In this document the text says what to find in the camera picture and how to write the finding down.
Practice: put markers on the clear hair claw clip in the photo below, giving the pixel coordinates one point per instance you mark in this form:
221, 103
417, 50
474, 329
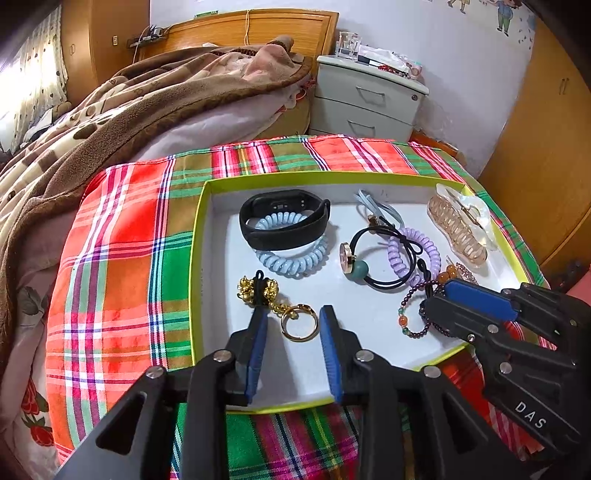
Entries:
482, 207

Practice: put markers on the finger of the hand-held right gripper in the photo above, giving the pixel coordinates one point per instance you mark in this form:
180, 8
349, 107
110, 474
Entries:
480, 300
457, 321

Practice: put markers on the green-rimmed white tray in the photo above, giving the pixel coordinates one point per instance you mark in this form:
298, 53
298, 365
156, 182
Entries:
221, 286

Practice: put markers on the brown patterned blanket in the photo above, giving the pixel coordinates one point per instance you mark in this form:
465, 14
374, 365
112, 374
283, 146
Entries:
115, 110

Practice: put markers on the white nightstand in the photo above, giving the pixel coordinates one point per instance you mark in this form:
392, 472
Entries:
364, 101

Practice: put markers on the power strip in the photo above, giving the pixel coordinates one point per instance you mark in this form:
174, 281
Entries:
147, 38

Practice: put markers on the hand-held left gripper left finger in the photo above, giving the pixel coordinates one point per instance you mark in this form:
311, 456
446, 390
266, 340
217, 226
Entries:
256, 355

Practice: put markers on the wooden wardrobe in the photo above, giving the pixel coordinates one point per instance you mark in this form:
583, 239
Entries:
97, 41

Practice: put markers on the white plastic bag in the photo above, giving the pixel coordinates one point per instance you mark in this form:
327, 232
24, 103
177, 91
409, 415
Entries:
383, 54

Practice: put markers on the dotted curtain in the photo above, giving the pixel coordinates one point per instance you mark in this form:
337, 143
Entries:
32, 78

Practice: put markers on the wooden headboard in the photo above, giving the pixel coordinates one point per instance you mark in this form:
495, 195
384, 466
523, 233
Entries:
286, 30

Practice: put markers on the clear glass tumbler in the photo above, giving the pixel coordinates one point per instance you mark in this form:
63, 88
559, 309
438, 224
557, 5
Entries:
348, 46

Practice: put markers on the wooden cabinet door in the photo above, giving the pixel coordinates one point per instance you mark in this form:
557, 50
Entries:
545, 161

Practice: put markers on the floral bedsheet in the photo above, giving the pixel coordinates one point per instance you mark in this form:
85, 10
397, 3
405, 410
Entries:
27, 369

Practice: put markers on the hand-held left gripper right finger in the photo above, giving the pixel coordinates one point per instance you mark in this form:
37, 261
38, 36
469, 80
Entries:
331, 355

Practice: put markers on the rhinestone hair clip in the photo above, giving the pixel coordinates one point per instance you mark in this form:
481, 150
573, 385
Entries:
461, 272

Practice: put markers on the black smart band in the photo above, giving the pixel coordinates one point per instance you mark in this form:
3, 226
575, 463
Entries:
251, 235

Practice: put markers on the plaid cloth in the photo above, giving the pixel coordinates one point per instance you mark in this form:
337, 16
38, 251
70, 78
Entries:
124, 277

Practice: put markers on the amber hair claw clip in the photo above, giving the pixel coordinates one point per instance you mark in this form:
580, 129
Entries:
457, 235

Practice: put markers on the cartoon wall sticker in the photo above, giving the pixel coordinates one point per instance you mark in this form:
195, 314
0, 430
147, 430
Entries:
503, 14

